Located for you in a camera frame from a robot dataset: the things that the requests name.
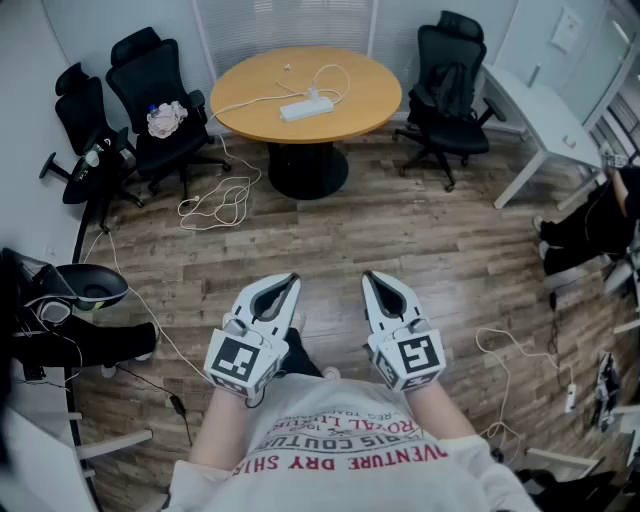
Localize dark jacket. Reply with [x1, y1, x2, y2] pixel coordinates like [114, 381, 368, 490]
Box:
[413, 60, 477, 120]

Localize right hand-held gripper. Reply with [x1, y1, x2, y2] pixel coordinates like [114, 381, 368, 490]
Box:
[361, 271, 447, 394]

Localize black mesh office chair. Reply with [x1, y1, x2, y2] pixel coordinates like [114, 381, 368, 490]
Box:
[392, 9, 508, 194]
[38, 62, 147, 232]
[105, 27, 233, 202]

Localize black helmet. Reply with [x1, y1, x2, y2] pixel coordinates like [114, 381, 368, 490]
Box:
[53, 263, 131, 313]

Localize white power cable with plug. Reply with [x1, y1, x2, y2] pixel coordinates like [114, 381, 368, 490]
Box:
[274, 63, 351, 106]

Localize glass door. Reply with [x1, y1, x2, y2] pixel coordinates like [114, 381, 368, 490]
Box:
[557, 0, 640, 132]

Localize black cable with adapter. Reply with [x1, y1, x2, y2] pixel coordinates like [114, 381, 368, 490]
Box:
[113, 363, 195, 447]

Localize black and white device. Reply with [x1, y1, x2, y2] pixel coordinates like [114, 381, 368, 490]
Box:
[593, 351, 623, 432]

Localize thin white floor cable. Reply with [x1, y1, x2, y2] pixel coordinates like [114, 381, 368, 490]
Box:
[81, 229, 215, 382]

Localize white extension cord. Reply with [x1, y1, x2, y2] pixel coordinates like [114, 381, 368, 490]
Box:
[473, 326, 576, 454]

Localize person's right forearm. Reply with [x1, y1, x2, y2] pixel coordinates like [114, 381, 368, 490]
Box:
[402, 377, 482, 442]

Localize person's black trousers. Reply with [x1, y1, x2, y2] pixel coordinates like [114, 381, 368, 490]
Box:
[277, 327, 324, 379]

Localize white desk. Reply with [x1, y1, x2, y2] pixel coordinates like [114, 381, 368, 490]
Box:
[480, 63, 607, 211]
[0, 399, 154, 512]

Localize white window blinds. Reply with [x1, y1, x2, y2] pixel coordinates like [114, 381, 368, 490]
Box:
[192, 0, 380, 79]

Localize white paper notice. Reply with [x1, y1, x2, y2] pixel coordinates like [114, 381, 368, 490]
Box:
[548, 8, 584, 54]

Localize thin black floor cable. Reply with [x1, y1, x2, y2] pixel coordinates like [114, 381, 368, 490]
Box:
[546, 289, 562, 357]

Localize person's white printed shirt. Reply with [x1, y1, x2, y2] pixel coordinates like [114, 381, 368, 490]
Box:
[162, 372, 544, 512]

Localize round wooden table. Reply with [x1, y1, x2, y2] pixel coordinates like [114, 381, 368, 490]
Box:
[209, 45, 404, 201]

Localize crumpled white cloth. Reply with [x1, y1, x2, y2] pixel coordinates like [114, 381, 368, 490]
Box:
[146, 99, 190, 140]

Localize person's left forearm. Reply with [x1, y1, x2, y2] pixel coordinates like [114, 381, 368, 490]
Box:
[189, 385, 266, 472]

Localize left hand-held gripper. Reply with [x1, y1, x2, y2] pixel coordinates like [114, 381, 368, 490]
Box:
[203, 272, 303, 402]

